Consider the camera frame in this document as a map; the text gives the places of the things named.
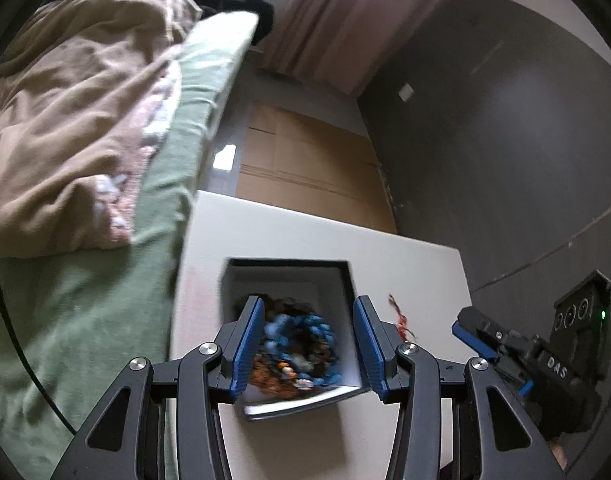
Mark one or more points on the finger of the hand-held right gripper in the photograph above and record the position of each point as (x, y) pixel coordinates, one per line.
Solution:
(478, 327)
(524, 388)

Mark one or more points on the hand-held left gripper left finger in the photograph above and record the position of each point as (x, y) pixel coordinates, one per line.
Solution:
(248, 350)

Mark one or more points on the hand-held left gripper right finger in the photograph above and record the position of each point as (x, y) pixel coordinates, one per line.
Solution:
(370, 350)

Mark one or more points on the black jewelry box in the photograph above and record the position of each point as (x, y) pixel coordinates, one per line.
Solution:
(330, 290)

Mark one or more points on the green bed sheet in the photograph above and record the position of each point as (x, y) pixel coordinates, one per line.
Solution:
(85, 320)

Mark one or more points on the flat cardboard sheet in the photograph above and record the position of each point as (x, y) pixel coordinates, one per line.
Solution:
(305, 160)

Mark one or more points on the beige blanket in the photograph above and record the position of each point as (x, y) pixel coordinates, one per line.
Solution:
(75, 110)

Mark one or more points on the pink curtain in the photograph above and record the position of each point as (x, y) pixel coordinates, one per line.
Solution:
(345, 20)

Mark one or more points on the white wall socket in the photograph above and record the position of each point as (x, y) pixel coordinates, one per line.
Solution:
(406, 92)

